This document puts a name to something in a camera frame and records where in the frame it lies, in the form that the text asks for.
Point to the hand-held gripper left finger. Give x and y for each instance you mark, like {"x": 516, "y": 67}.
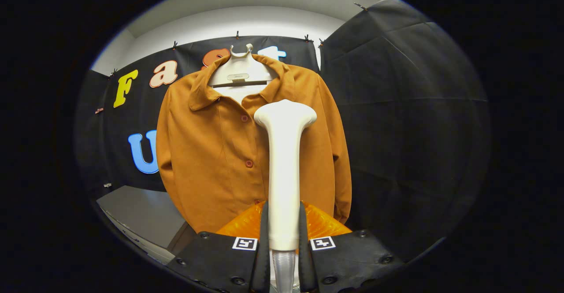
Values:
{"x": 264, "y": 257}

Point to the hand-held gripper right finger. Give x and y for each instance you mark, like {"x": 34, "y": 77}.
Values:
{"x": 305, "y": 257}

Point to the orange button-up shirt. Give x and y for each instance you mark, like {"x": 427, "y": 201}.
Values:
{"x": 211, "y": 152}

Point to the white garment steamer head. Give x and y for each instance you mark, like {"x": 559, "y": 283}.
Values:
{"x": 284, "y": 174}

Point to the row of black clips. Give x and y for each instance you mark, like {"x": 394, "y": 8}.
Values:
{"x": 237, "y": 34}

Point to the white garment hanger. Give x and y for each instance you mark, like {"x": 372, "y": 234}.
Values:
{"x": 240, "y": 70}

